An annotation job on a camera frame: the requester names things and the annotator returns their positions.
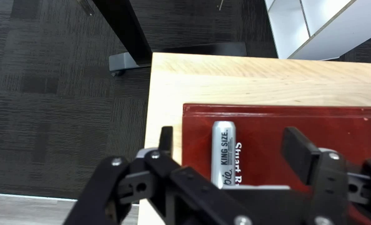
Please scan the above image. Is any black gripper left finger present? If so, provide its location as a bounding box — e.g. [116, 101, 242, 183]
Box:
[62, 125, 252, 225]

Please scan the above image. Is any dark red hardcover book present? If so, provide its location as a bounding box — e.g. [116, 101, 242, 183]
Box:
[180, 102, 371, 225]

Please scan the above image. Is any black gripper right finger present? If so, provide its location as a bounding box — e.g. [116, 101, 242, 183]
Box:
[279, 125, 371, 225]

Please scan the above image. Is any white cube shelf unit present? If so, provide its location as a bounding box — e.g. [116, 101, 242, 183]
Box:
[263, 0, 371, 61]

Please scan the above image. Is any wooden workbench with clamps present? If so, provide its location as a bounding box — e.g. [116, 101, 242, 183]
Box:
[78, 0, 248, 77]

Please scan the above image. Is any grey marker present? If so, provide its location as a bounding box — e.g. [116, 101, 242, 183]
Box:
[211, 120, 237, 190]

